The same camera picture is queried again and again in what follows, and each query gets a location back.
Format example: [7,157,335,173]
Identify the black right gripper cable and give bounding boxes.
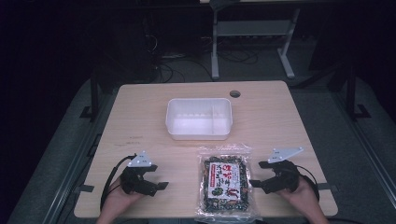
[295,164,321,202]

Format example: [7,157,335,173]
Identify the white metal desk frame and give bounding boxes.
[209,0,302,80]

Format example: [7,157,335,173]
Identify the person's right hand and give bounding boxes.
[276,176,319,217]

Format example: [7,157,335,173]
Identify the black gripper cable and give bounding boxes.
[99,153,138,211]
[295,164,321,202]

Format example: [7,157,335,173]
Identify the clear snack mix packet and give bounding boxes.
[195,143,260,224]

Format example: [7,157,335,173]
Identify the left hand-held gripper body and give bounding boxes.
[120,150,159,198]

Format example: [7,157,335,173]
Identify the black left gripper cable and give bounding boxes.
[99,153,138,211]

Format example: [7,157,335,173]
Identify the person's left hand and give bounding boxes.
[106,177,146,214]

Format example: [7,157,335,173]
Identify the white plastic container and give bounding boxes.
[164,97,233,141]

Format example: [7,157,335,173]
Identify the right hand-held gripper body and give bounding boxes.
[261,147,305,195]

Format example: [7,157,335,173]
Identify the black floor cables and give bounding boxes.
[151,50,260,84]

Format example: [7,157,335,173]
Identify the black metal stand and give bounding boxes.
[345,64,372,121]

